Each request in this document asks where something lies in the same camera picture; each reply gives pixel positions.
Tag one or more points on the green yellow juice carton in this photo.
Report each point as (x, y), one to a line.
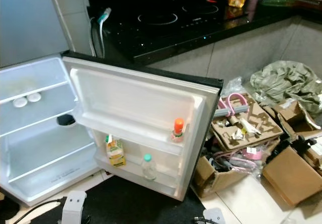
(115, 151)

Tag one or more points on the dark grey fridge door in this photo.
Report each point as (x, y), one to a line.
(141, 103)

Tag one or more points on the white round fridge knob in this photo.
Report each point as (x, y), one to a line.
(20, 102)
(34, 97)

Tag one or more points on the glass fridge shelf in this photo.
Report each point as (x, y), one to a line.
(30, 128)
(50, 163)
(45, 89)

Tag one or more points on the silver two-door fridge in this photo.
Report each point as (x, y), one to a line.
(40, 153)

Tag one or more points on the black round fridge vent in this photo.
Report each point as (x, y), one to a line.
(65, 119)

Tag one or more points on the light silver freezer door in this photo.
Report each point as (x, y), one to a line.
(25, 22)

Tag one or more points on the teal white phone charger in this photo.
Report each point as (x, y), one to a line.
(104, 15)

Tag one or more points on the clear water bottle teal cap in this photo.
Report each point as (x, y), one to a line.
(148, 167)

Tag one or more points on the black floor mat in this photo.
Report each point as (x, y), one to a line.
(131, 204)

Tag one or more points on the orange cap sauce bottle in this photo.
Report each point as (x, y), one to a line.
(177, 131)

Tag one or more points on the black induction hob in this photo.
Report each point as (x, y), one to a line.
(171, 17)

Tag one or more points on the black stone countertop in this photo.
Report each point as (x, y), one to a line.
(181, 38)

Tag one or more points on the brown cardboard packing insert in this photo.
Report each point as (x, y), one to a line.
(251, 126)

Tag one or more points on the pink band white label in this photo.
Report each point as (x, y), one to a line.
(251, 152)

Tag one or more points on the olive green crumpled bag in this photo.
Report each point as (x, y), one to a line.
(287, 83)

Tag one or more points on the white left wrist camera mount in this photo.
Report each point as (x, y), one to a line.
(74, 209)

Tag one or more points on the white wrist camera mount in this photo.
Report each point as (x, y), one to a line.
(214, 216)
(74, 209)

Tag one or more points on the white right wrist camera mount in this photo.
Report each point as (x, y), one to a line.
(214, 216)

